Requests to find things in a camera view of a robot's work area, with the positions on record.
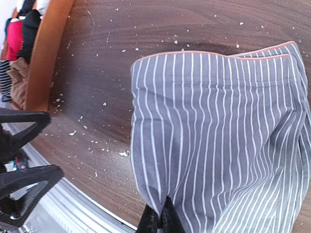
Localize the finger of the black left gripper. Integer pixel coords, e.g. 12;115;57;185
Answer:
0;108;51;162
0;165;64;227

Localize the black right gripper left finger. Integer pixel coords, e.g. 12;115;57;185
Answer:
137;205;158;233

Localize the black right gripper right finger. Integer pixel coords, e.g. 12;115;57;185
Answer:
160;197;185;233

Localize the grey striped boxer underwear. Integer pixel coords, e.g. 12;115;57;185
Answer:
130;41;311;233

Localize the navy striped rolled underwear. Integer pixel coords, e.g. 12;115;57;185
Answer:
0;59;12;102

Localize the brown rolled underwear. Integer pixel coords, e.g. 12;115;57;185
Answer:
7;57;30;110

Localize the red rolled underwear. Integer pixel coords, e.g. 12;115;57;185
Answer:
6;20;23;61

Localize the black rolled underwear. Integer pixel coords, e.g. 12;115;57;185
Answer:
17;9;41;64

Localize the brown wooden organizer box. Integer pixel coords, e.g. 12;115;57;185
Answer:
0;0;73;112

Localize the aluminium front rail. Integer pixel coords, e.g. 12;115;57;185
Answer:
4;123;139;233

